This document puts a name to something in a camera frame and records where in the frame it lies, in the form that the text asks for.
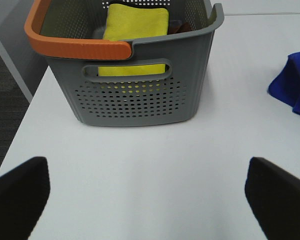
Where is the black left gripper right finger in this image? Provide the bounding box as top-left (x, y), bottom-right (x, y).
top-left (244, 157), bottom-right (300, 240)

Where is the blue towel on table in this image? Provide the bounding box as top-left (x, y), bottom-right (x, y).
top-left (268, 52), bottom-right (300, 115)

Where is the brown cloth in basket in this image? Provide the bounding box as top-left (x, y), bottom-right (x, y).
top-left (167, 20), bottom-right (192, 35)

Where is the yellow folded towel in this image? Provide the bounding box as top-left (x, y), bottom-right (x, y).
top-left (98, 1), bottom-right (169, 77)

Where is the grey perforated plastic basket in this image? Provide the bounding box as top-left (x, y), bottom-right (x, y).
top-left (24, 0), bottom-right (225, 127)

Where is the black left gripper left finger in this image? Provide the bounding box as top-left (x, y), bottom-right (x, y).
top-left (0, 156), bottom-right (51, 240)

